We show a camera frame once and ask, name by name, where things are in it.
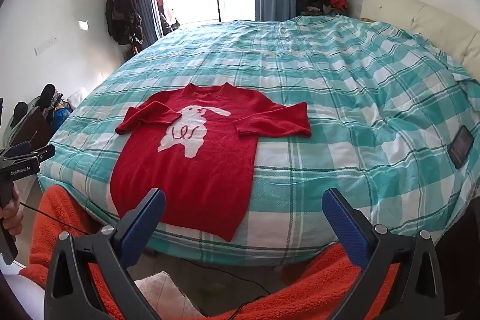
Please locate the clothes beside balcony door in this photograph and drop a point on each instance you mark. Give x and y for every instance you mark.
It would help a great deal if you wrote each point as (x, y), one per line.
(167, 17)

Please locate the pile of dark clothes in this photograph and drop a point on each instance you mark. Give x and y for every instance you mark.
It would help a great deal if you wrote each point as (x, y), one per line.
(322, 1)

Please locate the red towel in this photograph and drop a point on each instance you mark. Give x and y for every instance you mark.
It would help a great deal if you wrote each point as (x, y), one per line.
(195, 162)

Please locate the cream padded headboard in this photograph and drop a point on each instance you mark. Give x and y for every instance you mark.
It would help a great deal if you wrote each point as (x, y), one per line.
(431, 20)

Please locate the dark hanging coats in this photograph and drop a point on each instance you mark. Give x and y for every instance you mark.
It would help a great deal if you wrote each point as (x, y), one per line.
(122, 1)

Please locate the teal plaid blanket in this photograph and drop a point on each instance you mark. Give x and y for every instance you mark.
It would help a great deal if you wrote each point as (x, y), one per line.
(337, 98)

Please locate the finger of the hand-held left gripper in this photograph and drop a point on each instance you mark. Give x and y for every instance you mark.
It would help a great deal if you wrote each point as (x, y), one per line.
(39, 154)
(18, 149)

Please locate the person's left hand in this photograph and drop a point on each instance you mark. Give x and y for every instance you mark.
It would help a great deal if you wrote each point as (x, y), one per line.
(12, 215)

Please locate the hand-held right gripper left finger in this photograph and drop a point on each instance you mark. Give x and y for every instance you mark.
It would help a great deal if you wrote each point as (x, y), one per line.
(144, 218)

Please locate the black bag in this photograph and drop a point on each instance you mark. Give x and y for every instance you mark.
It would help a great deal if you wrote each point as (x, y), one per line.
(48, 97)

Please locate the black smartphone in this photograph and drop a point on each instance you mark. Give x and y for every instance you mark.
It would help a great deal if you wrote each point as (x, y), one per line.
(460, 146)

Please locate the pink towel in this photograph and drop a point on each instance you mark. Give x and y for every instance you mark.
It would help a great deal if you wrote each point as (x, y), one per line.
(165, 295)

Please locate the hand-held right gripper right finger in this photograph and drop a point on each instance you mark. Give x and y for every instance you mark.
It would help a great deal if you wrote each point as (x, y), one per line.
(345, 222)

